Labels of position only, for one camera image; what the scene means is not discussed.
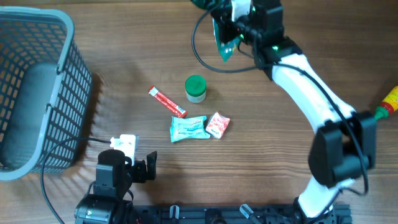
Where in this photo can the red stick packet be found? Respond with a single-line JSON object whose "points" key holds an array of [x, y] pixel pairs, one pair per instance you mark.
{"points": [[168, 103]]}

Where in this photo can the teal tissue packet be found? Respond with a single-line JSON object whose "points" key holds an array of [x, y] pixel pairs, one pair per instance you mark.
{"points": [[188, 128]]}

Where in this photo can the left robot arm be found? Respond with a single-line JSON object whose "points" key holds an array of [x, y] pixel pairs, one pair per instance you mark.
{"points": [[115, 173]]}

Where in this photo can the red white snack packet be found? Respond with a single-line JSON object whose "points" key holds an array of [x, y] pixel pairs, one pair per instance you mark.
{"points": [[217, 125]]}

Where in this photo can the grey plastic shopping basket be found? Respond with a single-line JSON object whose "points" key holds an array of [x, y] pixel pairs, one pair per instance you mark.
{"points": [[45, 91]]}

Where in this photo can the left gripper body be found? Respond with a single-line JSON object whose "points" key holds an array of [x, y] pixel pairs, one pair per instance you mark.
{"points": [[139, 172]]}

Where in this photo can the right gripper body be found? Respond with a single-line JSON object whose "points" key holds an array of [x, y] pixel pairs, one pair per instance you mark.
{"points": [[242, 27]]}

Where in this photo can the dark green box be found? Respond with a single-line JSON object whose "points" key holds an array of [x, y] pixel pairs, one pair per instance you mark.
{"points": [[225, 49]]}

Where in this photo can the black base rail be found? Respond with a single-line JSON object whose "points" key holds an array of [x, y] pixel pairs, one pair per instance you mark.
{"points": [[269, 214]]}

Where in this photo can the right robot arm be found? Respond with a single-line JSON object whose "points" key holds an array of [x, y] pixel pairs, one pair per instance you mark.
{"points": [[344, 146]]}

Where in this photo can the red sauce bottle green cap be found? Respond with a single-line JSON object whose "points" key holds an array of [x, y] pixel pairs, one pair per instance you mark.
{"points": [[387, 106]]}

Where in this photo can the clear jar green lid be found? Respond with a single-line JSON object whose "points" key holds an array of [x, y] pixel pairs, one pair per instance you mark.
{"points": [[195, 88]]}

